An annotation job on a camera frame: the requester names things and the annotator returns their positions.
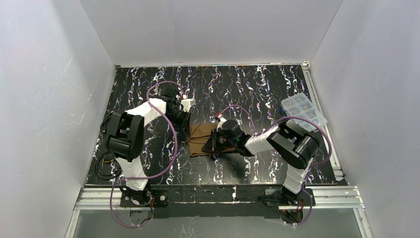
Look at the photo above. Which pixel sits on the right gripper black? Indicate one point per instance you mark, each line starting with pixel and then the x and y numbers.
pixel 217 143

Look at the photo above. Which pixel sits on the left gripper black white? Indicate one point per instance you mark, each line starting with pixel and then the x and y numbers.
pixel 183 118

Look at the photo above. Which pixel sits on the brown woven cloth napkin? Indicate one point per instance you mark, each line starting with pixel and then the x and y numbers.
pixel 199 136

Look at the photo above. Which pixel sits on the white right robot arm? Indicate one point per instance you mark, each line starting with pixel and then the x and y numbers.
pixel 291 137

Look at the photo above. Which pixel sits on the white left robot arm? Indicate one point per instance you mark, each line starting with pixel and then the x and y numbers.
pixel 125 134

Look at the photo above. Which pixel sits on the clear plastic compartment box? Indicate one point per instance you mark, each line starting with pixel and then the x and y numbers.
pixel 300 105

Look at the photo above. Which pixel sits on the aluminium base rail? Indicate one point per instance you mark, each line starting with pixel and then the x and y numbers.
pixel 219 200

